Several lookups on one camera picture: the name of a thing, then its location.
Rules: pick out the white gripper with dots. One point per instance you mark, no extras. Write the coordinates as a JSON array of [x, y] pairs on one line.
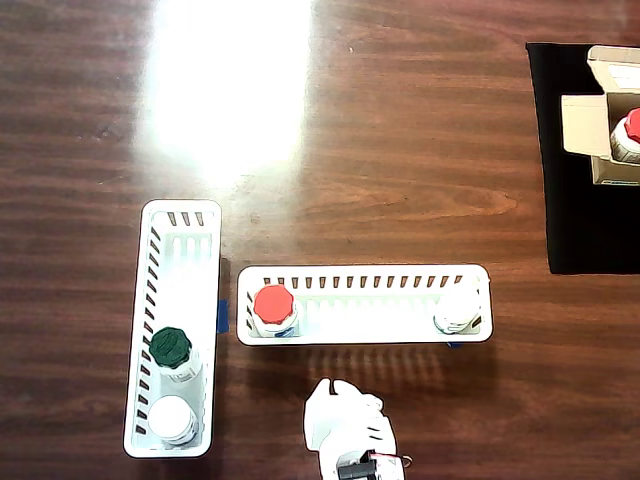
[[334, 417]]

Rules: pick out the brown cardboard box flaps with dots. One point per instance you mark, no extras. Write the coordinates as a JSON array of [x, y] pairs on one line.
[[582, 125]]

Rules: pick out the red-capped bottle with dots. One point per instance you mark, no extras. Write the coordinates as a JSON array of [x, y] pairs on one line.
[[272, 304], [632, 125]]

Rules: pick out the white plastic basket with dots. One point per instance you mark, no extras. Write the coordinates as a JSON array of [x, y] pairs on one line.
[[365, 320], [180, 205]]

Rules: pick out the green cap bottle white body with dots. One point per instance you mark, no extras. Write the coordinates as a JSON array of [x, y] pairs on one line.
[[170, 347]]

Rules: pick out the blue tape strip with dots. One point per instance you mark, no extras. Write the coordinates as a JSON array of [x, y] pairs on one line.
[[223, 316]]

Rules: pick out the black mat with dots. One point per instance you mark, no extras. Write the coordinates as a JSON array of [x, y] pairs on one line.
[[590, 225]]

